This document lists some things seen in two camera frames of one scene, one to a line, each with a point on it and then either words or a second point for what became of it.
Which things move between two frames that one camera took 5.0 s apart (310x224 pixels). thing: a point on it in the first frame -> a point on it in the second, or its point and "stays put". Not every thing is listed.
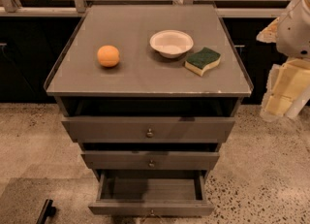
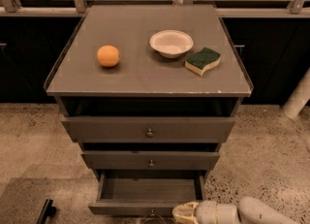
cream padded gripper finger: (288, 89) -> (185, 213)
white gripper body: (294, 35) -> (205, 211)
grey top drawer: (146, 129) stays put
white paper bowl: (171, 43) stays put
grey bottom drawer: (151, 193) stays put
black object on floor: (48, 210) stays put
